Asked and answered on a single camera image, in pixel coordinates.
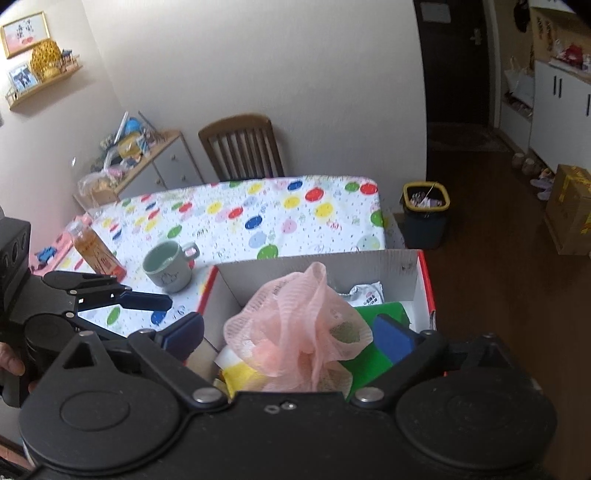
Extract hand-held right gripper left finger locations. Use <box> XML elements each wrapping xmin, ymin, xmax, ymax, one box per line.
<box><xmin>46</xmin><ymin>311</ymin><xmax>232</xmax><ymax>409</ymax></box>

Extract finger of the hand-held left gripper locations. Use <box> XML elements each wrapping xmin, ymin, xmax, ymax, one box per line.
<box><xmin>42</xmin><ymin>270</ymin><xmax>173</xmax><ymax>312</ymax></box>
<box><xmin>69</xmin><ymin>313</ymin><xmax>140</xmax><ymax>342</ymax></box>

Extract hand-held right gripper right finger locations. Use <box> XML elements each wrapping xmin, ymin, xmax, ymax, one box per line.
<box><xmin>353</xmin><ymin>314</ymin><xmax>532</xmax><ymax>409</ymax></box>

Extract white plastic packet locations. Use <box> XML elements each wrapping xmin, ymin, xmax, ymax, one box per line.
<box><xmin>348</xmin><ymin>281</ymin><xmax>385</xmax><ymax>306</ymax></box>

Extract yellow sponge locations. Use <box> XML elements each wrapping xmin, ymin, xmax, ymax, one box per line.
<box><xmin>221</xmin><ymin>359</ymin><xmax>271</xmax><ymax>398</ymax></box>

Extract pink mesh bath pouf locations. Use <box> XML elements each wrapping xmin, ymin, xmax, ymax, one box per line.
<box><xmin>223</xmin><ymin>261</ymin><xmax>375</xmax><ymax>394</ymax></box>

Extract red cardboard box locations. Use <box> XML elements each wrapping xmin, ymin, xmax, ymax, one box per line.
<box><xmin>187</xmin><ymin>248</ymin><xmax>437</xmax><ymax>403</ymax></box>

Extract person's left hand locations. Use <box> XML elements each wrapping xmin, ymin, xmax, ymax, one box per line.
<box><xmin>0</xmin><ymin>342</ymin><xmax>27</xmax><ymax>377</ymax></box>

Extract pale green ceramic mug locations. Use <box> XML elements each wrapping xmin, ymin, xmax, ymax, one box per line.
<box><xmin>141</xmin><ymin>239</ymin><xmax>201</xmax><ymax>294</ymax></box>

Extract orange tea bottle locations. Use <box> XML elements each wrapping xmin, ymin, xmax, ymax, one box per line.
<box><xmin>69</xmin><ymin>222</ymin><xmax>128</xmax><ymax>283</ymax></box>

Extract dark trash bin yellow rim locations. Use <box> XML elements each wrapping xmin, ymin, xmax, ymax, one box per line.
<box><xmin>401</xmin><ymin>181</ymin><xmax>451</xmax><ymax>250</ymax></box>

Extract clear bag of snacks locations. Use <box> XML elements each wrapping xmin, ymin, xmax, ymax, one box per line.
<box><xmin>78</xmin><ymin>170</ymin><xmax>117</xmax><ymax>196</ymax></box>

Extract grey wood-top sideboard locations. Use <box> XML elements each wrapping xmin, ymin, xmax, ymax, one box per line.
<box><xmin>73</xmin><ymin>130</ymin><xmax>205</xmax><ymax>209</ymax></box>

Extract balloon print tablecloth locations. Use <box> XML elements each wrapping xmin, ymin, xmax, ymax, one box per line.
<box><xmin>64</xmin><ymin>174</ymin><xmax>387</xmax><ymax>339</ymax></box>

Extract yellow bag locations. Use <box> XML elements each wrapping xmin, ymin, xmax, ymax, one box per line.
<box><xmin>115</xmin><ymin>138</ymin><xmax>141</xmax><ymax>160</ymax></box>

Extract brown wooden chair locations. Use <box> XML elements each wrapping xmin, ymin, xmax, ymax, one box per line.
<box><xmin>198</xmin><ymin>113</ymin><xmax>286</xmax><ymax>182</ymax></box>

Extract dark doormat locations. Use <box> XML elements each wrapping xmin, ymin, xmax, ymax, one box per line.
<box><xmin>427</xmin><ymin>131</ymin><xmax>513</xmax><ymax>153</ymax></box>

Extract purple slippers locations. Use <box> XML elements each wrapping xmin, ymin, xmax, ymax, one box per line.
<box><xmin>530</xmin><ymin>168</ymin><xmax>555</xmax><ymax>200</ymax></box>

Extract brown cardboard box yellow tape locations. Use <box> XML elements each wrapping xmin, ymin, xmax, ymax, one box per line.
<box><xmin>544</xmin><ymin>163</ymin><xmax>591</xmax><ymax>257</ymax></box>

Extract gold tree ornament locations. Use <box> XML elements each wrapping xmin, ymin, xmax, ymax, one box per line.
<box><xmin>31</xmin><ymin>39</ymin><xmax>62</xmax><ymax>77</ymax></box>

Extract dark entrance door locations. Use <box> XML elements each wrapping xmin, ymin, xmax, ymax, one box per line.
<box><xmin>414</xmin><ymin>0</ymin><xmax>498</xmax><ymax>126</ymax></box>

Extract white paper bag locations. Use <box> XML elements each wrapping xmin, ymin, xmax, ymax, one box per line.
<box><xmin>503</xmin><ymin>55</ymin><xmax>537</xmax><ymax>108</ymax></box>

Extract black hanging hat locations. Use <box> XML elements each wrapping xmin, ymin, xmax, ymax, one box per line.
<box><xmin>512</xmin><ymin>0</ymin><xmax>532</xmax><ymax>33</ymax></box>

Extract wooden wall shelf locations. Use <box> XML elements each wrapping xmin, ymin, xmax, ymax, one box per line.
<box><xmin>6</xmin><ymin>61</ymin><xmax>84</xmax><ymax>110</ymax></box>

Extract small photo frame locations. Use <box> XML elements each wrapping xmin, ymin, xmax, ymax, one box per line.
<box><xmin>8</xmin><ymin>64</ymin><xmax>40</xmax><ymax>91</ymax></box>

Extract gold framed wall picture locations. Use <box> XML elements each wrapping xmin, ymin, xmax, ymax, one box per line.
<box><xmin>0</xmin><ymin>11</ymin><xmax>49</xmax><ymax>59</ymax></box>

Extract white and wood wall cabinet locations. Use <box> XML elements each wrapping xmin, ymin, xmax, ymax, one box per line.
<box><xmin>501</xmin><ymin>0</ymin><xmax>591</xmax><ymax>177</ymax></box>

